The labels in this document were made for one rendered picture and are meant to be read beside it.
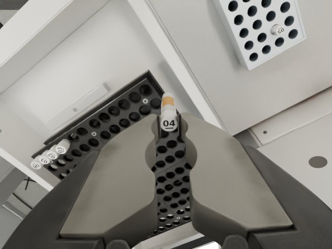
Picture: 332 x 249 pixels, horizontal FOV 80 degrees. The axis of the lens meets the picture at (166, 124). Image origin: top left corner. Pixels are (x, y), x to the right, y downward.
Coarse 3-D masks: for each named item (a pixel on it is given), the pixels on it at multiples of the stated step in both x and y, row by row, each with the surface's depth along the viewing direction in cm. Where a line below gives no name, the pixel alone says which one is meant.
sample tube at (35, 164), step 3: (39, 156) 24; (36, 159) 24; (33, 162) 24; (36, 162) 24; (39, 162) 24; (33, 165) 24; (36, 165) 24; (39, 165) 24; (42, 165) 24; (36, 168) 24; (39, 168) 24
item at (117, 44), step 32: (128, 0) 17; (96, 32) 24; (128, 32) 24; (160, 32) 18; (64, 64) 25; (96, 64) 25; (128, 64) 25; (160, 64) 25; (0, 96) 27; (32, 96) 27; (64, 96) 28; (192, 96) 22; (0, 128) 26; (32, 128) 30; (224, 128) 26; (32, 160) 27
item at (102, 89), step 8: (96, 88) 26; (104, 88) 26; (88, 96) 26; (96, 96) 26; (72, 104) 27; (80, 104) 27; (88, 104) 27; (64, 112) 27; (72, 112) 27; (56, 120) 28; (64, 120) 28; (56, 128) 29
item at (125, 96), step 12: (144, 84) 20; (120, 96) 21; (144, 96) 21; (108, 108) 21; (120, 108) 22; (132, 108) 21; (84, 120) 22; (108, 120) 23; (72, 132) 23; (48, 144) 24; (72, 144) 24; (36, 156) 25
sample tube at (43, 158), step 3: (48, 150) 24; (42, 153) 24; (45, 153) 24; (42, 156) 23; (45, 156) 23; (39, 159) 23; (42, 159) 23; (45, 159) 23; (48, 159) 23; (51, 159) 24; (42, 162) 24; (45, 162) 24; (48, 162) 24
